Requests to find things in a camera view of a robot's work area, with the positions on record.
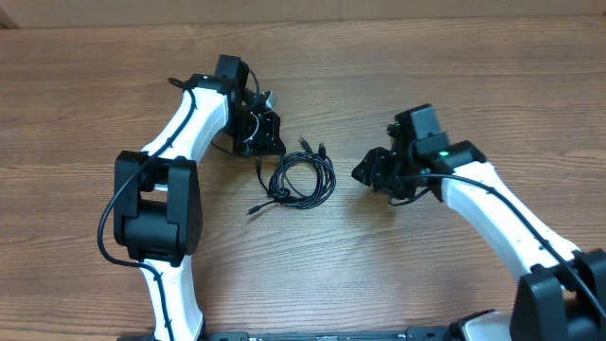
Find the black cable bundle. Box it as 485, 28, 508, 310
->
245, 135, 337, 217

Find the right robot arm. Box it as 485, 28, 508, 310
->
351, 104, 605, 341

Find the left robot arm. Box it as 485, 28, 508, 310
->
103, 55, 286, 340

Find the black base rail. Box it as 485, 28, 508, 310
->
198, 326, 460, 341

